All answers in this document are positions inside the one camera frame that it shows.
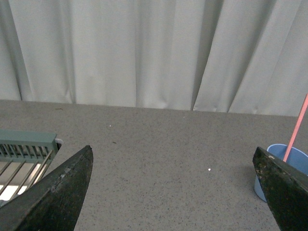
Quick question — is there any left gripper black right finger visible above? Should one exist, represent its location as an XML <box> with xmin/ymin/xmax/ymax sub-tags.
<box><xmin>253</xmin><ymin>147</ymin><xmax>308</xmax><ymax>231</ymax></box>

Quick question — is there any green dish drying rack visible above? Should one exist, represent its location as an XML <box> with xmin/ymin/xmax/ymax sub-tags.
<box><xmin>0</xmin><ymin>129</ymin><xmax>63</xmax><ymax>206</ymax></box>

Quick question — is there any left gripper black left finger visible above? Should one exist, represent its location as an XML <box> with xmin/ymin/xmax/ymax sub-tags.
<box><xmin>0</xmin><ymin>145</ymin><xmax>93</xmax><ymax>231</ymax></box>

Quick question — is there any pink chopstick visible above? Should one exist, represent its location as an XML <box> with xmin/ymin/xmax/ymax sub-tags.
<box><xmin>283</xmin><ymin>94</ymin><xmax>308</xmax><ymax>162</ymax></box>

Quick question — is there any blue plastic cup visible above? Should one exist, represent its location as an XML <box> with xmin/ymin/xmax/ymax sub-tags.
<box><xmin>254</xmin><ymin>144</ymin><xmax>308</xmax><ymax>202</ymax></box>

